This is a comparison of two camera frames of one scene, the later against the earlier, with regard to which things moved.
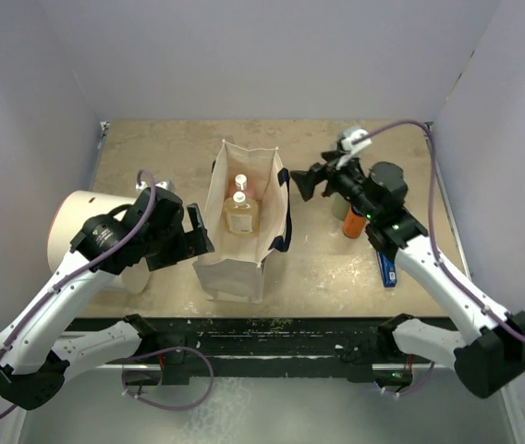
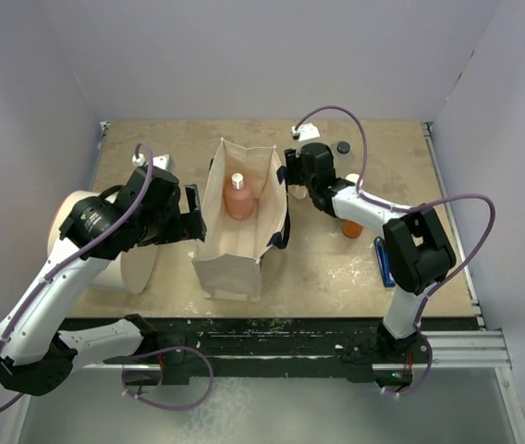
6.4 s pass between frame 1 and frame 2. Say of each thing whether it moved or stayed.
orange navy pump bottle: stayed
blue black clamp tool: stayed
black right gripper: moved
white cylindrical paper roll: stayed
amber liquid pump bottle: moved
